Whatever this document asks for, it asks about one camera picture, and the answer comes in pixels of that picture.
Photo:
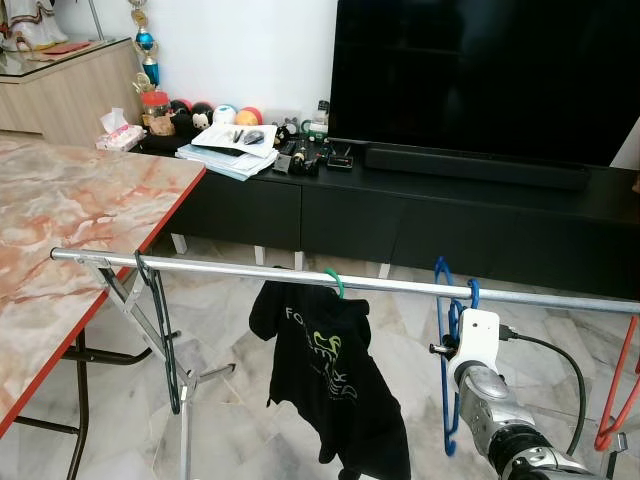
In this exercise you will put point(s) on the blue plastic hanger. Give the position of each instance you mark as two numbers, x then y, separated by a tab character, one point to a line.
441	330

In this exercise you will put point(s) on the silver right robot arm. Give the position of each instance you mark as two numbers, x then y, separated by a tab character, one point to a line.
500	420

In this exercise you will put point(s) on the red plastic hanger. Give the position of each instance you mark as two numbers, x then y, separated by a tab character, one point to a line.
600	440

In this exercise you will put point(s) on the green plastic hanger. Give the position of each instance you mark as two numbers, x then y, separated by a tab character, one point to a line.
337	283

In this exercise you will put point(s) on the dark thin hanger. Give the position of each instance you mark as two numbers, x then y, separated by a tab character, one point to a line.
172	370

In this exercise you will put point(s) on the black flat television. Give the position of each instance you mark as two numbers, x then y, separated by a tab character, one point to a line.
480	70

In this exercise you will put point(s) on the black television console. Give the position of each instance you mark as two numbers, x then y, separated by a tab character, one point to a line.
350	215

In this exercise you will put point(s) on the black shirt green print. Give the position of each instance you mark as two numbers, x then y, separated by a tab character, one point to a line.
330	390

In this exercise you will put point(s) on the black electronic gadget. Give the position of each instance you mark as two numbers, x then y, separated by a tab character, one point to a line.
300	160

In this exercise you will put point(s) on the orange round plush toy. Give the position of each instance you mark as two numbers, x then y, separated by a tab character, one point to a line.
249	116

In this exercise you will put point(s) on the silver metal clothes rack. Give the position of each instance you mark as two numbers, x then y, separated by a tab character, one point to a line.
230	270

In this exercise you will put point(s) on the stack of white papers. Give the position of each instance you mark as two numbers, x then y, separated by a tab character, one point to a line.
225	155

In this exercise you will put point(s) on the white round plush toy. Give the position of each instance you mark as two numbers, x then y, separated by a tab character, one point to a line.
225	114

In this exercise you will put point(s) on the black round plush toy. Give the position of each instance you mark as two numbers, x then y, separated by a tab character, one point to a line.
202	115

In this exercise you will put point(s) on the jar with red lid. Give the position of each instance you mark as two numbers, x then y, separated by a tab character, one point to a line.
156	112

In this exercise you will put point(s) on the blue and gold trophy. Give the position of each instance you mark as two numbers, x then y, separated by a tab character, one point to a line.
146	45

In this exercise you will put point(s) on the pink tissue box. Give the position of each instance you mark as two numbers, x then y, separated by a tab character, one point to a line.
120	132

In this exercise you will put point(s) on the marble-pattern folding table red edge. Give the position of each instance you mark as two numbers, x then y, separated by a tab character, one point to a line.
70	230

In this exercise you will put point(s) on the light wooden sideboard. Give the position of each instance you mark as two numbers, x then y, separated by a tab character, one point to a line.
60	100

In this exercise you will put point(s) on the red tray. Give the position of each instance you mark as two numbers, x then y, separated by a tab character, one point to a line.
65	48

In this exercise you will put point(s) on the white robed figurine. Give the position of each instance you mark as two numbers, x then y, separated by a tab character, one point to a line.
30	25

